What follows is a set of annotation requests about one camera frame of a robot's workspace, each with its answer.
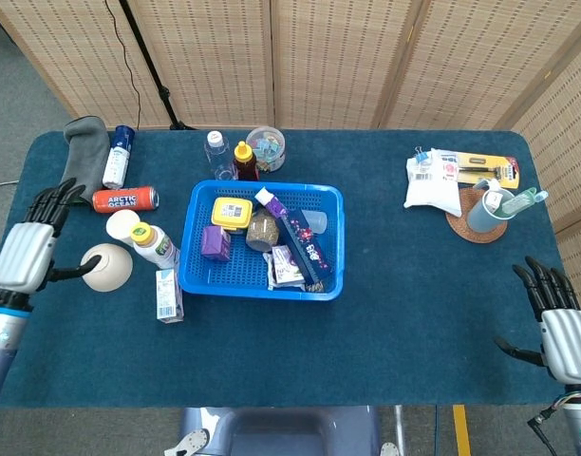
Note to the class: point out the bamboo folding screen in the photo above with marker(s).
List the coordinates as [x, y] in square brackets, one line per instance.
[333, 62]

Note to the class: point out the honey bottle yellow cap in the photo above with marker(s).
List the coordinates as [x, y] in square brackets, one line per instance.
[244, 164]

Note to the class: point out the white blue spray bottle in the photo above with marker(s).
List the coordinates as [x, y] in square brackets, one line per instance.
[117, 161]

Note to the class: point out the translucent plastic cup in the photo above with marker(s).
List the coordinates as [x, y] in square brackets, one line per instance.
[316, 221]

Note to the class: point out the yellow carded razor pack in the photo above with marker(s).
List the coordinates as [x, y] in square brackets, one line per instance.
[490, 166]

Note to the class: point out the black tripod stand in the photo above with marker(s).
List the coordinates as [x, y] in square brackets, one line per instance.
[150, 66]

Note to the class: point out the white green-label bottle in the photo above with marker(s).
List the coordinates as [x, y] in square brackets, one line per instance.
[157, 249]

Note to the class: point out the white pouch bag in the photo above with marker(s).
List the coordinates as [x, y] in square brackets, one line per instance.
[430, 192]

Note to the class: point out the dark blue table mat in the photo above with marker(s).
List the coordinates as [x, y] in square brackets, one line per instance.
[290, 347]

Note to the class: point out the rolled grey towel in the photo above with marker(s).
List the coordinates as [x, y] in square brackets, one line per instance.
[88, 152]

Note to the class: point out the clear small teal-cap bottle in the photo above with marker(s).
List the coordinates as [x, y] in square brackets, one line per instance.
[523, 200]

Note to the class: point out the round clear clip container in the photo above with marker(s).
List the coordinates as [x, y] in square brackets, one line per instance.
[269, 145]

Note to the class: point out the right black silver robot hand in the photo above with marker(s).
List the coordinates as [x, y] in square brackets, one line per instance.
[568, 344]

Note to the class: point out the white red print packet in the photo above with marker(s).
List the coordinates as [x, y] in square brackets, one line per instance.
[444, 164]

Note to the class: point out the round woven coaster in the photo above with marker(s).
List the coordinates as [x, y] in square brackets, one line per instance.
[461, 228]

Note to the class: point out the purple tube white cap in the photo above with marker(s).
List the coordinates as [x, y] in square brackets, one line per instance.
[270, 202]

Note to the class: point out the clear bottle white cap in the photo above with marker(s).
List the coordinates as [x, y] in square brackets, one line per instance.
[219, 157]

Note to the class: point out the yellow lid container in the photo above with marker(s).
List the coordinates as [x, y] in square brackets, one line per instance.
[231, 211]

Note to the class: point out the flower print paper cup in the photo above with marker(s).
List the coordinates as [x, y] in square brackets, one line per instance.
[119, 225]

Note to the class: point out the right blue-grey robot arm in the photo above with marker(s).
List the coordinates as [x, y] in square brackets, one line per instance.
[580, 427]

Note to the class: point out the orange soda can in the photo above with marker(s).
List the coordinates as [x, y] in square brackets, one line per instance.
[124, 200]

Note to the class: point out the long dark blue box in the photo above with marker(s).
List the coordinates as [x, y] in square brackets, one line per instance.
[307, 249]

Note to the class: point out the blue plastic basket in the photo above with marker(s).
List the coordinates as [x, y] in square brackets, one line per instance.
[252, 271]

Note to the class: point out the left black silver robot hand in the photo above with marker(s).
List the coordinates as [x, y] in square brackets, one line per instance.
[24, 256]

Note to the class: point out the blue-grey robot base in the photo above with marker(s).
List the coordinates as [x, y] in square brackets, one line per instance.
[281, 432]

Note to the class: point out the purple white snack packet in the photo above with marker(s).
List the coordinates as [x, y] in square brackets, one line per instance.
[283, 268]

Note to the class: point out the small purple box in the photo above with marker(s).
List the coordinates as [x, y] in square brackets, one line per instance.
[216, 243]

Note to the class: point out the glass jar of grains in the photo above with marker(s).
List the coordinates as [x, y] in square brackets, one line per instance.
[262, 230]

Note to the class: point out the beige bowl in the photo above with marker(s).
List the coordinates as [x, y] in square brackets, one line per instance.
[112, 271]

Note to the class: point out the grey-blue cup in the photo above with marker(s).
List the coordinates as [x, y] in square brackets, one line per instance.
[482, 218]

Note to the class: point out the white blue milk carton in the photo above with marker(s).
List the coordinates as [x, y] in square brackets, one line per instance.
[169, 294]

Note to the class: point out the small white bottle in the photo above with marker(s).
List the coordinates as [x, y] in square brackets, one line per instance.
[493, 199]

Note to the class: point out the sunflower seed packet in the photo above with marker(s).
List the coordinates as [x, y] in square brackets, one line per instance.
[316, 287]

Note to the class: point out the blue binder clip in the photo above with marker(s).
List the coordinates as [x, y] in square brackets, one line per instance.
[421, 156]

